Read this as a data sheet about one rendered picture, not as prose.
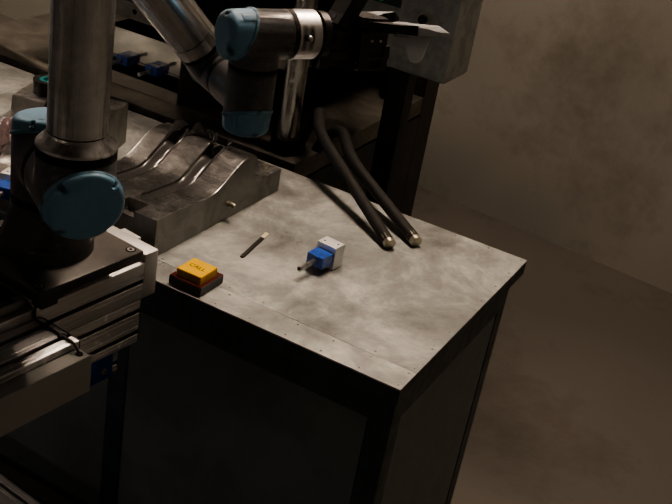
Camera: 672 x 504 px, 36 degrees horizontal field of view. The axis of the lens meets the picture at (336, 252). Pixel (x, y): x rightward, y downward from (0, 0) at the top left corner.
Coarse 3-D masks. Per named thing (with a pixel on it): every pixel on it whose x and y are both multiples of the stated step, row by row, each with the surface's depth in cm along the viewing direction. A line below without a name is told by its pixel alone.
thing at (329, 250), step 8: (320, 240) 227; (328, 240) 228; (336, 240) 229; (320, 248) 227; (328, 248) 226; (336, 248) 225; (344, 248) 228; (312, 256) 224; (320, 256) 223; (328, 256) 224; (336, 256) 226; (304, 264) 221; (312, 264) 223; (320, 264) 223; (328, 264) 225; (336, 264) 228
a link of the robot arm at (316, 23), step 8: (304, 16) 154; (312, 16) 155; (320, 16) 157; (304, 24) 154; (312, 24) 155; (320, 24) 155; (304, 32) 154; (312, 32) 155; (320, 32) 155; (304, 40) 155; (312, 40) 154; (320, 40) 156; (304, 48) 155; (312, 48) 156; (320, 48) 156; (296, 56) 156; (304, 56) 157; (312, 56) 157
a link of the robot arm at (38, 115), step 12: (36, 108) 161; (12, 120) 157; (24, 120) 155; (36, 120) 155; (12, 132) 157; (24, 132) 155; (36, 132) 154; (12, 144) 158; (24, 144) 155; (12, 156) 159; (24, 156) 154; (12, 168) 160; (24, 168) 153; (12, 180) 160; (12, 192) 161; (24, 192) 159
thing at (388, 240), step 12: (336, 156) 259; (336, 168) 258; (348, 168) 257; (348, 180) 254; (360, 192) 250; (360, 204) 248; (372, 216) 245; (372, 228) 244; (384, 228) 242; (384, 240) 240
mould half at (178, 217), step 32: (160, 128) 248; (128, 160) 241; (192, 160) 240; (224, 160) 239; (256, 160) 244; (128, 192) 225; (192, 192) 232; (224, 192) 236; (256, 192) 250; (128, 224) 220; (160, 224) 217; (192, 224) 229
